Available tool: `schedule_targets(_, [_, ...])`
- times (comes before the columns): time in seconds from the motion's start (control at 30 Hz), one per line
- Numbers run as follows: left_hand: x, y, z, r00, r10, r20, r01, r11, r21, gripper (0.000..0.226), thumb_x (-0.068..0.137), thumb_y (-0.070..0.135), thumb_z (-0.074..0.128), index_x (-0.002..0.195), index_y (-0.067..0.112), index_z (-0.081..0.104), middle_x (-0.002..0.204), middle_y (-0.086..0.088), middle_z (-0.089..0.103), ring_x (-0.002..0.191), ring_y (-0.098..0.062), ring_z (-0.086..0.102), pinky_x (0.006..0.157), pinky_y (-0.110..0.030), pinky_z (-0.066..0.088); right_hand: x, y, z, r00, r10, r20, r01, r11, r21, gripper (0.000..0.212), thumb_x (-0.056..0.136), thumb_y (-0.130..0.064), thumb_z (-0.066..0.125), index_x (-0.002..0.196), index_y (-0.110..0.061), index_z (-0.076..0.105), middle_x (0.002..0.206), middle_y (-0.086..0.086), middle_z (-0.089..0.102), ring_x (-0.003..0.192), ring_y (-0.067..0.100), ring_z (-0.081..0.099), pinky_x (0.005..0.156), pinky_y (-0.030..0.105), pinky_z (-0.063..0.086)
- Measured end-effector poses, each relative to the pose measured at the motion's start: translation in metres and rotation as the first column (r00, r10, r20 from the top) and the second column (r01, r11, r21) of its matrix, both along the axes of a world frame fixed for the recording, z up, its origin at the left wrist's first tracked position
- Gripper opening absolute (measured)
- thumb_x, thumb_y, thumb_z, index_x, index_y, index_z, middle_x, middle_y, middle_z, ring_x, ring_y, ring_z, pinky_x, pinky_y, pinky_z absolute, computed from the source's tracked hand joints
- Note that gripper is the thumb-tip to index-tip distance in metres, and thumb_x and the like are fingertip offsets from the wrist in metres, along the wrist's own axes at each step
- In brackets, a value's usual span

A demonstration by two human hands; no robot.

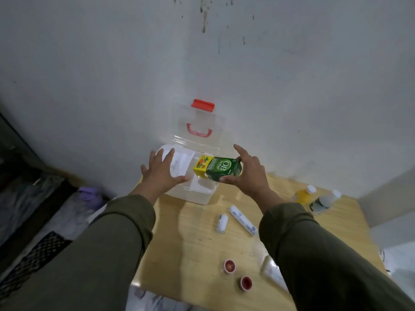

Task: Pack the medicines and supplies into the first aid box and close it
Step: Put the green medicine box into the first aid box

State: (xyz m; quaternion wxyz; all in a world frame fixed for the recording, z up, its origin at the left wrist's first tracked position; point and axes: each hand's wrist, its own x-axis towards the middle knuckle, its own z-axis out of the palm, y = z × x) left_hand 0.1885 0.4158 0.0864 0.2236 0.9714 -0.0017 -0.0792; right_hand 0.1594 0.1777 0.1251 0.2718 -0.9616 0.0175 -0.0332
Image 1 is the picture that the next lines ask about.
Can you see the white plastic bottle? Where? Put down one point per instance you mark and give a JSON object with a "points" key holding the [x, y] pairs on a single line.
{"points": [[324, 202]]}

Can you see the wooden table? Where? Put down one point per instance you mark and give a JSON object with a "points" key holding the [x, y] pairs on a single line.
{"points": [[194, 249]]}

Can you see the person's right hand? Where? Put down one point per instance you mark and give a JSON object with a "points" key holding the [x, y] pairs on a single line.
{"points": [[254, 178]]}

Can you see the white first aid box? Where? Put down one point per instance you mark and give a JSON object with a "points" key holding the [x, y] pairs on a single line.
{"points": [[194, 197]]}

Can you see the person's left hand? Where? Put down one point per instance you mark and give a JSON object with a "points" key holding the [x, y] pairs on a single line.
{"points": [[159, 179]]}

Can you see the person's left forearm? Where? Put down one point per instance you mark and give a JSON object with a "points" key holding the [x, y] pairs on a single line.
{"points": [[87, 265]]}

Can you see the yellow liquid bottle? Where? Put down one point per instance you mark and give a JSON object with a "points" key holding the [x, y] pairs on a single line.
{"points": [[304, 195]]}

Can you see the white flat sheet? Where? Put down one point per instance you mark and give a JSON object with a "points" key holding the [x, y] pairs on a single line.
{"points": [[97, 214]]}

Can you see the person's right forearm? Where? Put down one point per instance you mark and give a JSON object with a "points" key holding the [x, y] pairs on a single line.
{"points": [[324, 265]]}

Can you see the long blue print bandage roll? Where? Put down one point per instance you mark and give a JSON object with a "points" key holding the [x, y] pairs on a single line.
{"points": [[243, 220]]}

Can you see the clear cotton swab pack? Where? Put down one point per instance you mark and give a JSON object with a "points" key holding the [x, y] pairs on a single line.
{"points": [[274, 272]]}

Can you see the red core tape roll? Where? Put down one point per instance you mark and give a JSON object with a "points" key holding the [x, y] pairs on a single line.
{"points": [[246, 283], [229, 266]]}

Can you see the green medicine box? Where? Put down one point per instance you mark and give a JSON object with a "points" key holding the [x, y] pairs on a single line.
{"points": [[220, 168]]}

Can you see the short blue print bandage roll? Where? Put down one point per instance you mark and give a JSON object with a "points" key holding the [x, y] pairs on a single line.
{"points": [[222, 224]]}

